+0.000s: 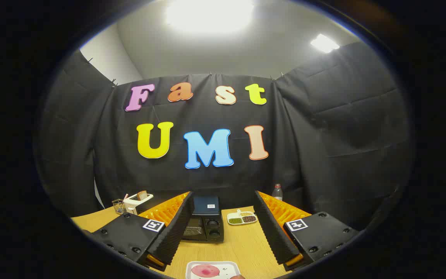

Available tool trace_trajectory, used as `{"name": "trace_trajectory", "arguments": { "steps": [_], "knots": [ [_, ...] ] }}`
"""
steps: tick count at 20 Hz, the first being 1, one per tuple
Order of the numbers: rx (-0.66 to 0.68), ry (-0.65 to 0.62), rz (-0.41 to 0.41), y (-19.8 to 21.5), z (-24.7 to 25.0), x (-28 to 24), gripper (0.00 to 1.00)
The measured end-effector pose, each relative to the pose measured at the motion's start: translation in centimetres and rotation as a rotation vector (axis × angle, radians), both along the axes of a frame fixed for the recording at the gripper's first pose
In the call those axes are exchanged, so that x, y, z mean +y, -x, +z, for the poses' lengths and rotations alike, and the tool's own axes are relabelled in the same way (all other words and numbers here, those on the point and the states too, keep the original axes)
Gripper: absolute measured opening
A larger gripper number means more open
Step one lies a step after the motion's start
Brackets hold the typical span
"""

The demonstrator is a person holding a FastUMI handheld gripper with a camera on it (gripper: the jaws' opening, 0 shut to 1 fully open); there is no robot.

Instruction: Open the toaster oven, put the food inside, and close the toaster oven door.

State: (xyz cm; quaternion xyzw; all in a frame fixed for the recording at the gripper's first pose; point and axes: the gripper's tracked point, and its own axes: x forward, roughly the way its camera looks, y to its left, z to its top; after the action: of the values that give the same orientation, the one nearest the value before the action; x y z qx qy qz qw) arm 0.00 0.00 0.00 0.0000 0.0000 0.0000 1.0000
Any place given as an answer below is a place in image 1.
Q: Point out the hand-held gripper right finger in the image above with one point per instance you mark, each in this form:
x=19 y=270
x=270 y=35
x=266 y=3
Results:
x=271 y=232

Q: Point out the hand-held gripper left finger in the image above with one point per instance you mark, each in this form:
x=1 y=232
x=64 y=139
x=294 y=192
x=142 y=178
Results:
x=176 y=232

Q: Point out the black toaster oven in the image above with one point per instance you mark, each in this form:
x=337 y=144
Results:
x=207 y=205

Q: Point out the pink round meat slice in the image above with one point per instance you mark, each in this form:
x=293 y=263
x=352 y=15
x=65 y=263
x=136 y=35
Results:
x=205 y=271

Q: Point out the white food tray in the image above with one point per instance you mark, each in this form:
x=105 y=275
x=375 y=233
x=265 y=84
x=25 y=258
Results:
x=227 y=267

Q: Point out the white pop-up toaster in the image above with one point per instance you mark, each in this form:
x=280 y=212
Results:
x=132 y=203

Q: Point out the white divided dish with beans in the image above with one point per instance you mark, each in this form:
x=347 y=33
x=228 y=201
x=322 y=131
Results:
x=241 y=219

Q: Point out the clear water bottle red label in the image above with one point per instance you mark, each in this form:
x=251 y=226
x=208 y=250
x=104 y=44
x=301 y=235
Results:
x=277 y=193

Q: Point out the brown bread slice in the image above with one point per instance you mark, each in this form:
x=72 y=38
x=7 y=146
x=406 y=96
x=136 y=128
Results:
x=142 y=195

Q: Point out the small ceiling light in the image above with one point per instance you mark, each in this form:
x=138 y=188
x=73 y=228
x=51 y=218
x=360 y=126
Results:
x=323 y=43

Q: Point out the large ceiling light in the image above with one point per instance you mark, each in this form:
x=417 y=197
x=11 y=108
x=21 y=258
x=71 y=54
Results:
x=207 y=15

